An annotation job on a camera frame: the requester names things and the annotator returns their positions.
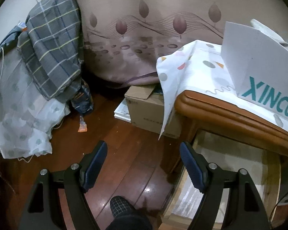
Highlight white patterned cloth cover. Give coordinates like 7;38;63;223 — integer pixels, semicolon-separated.
156;40;288;132

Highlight brown cardboard box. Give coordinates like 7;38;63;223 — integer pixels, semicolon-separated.
125;84;182;139

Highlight white flat books stack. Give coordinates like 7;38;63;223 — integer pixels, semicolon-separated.
114;99;131;123

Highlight orange snack wrapper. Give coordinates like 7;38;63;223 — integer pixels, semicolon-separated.
78;115;87;132

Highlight dark checkered slipper foot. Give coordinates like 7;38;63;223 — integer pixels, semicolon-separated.
106;196;153;230

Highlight wooden nightstand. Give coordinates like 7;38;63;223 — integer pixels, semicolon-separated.
174;89;288;180

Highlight white XINCCI shoe box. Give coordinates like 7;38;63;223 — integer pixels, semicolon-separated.
221;22;288;119

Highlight white fluffy garment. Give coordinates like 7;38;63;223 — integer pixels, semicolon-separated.
250;19;288;50

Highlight wooden drawer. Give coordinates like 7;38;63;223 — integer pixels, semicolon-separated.
159;129;283;230

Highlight dark patterned bag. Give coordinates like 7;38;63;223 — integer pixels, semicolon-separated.
71;80;94;116

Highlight beige leaf print curtain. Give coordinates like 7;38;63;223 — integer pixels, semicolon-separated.
77;0;288;86

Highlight grey plaid garment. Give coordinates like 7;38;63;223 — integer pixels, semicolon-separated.
17;0;83;103

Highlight white patterned bedsheet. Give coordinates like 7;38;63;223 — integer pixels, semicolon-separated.
0;49;70;159

